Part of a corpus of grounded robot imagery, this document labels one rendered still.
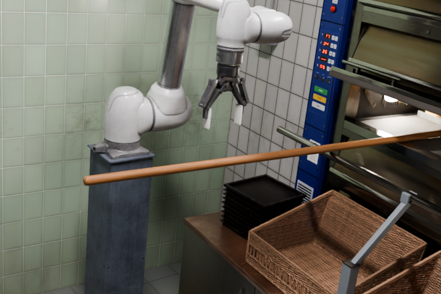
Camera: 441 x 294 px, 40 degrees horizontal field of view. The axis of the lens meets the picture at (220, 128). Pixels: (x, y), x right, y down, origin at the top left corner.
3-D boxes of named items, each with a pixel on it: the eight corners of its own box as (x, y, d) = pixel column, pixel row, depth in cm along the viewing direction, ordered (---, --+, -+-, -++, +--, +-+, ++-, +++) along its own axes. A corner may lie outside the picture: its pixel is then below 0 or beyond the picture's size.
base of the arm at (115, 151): (84, 146, 262) (84, 134, 260) (130, 140, 275) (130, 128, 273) (103, 161, 248) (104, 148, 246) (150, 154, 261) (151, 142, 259)
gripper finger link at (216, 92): (230, 84, 199) (227, 81, 198) (209, 111, 196) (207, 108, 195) (222, 81, 201) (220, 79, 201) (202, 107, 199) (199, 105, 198)
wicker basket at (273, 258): (323, 239, 293) (333, 187, 285) (417, 302, 249) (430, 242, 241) (242, 260, 267) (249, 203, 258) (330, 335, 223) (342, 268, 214)
